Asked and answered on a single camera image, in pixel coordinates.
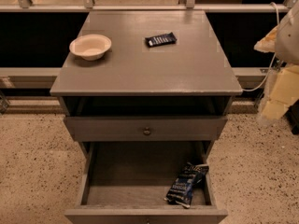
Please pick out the grey open middle drawer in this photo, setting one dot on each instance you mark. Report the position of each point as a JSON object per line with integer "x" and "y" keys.
{"x": 126, "y": 183}

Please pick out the grey top drawer with knob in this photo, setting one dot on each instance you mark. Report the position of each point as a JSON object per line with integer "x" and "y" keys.
{"x": 93, "y": 129}

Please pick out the grey wooden cabinet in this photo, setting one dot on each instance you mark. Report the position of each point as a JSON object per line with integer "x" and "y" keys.
{"x": 191, "y": 78}

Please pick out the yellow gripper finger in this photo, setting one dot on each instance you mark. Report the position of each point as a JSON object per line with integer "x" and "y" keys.
{"x": 267, "y": 44}
{"x": 281, "y": 91}

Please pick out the dark blue snack bar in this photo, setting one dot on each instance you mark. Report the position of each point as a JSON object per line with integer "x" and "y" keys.
{"x": 160, "y": 40}

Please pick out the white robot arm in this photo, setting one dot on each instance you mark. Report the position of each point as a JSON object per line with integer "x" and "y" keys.
{"x": 287, "y": 43}

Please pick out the cream plastic bowl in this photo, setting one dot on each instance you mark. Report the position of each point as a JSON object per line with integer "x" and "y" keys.
{"x": 90, "y": 47}

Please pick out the blue kettle chip bag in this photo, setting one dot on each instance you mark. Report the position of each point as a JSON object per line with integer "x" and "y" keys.
{"x": 180, "y": 191}

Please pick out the metal railing frame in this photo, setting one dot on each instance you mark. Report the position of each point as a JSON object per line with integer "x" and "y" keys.
{"x": 35, "y": 34}

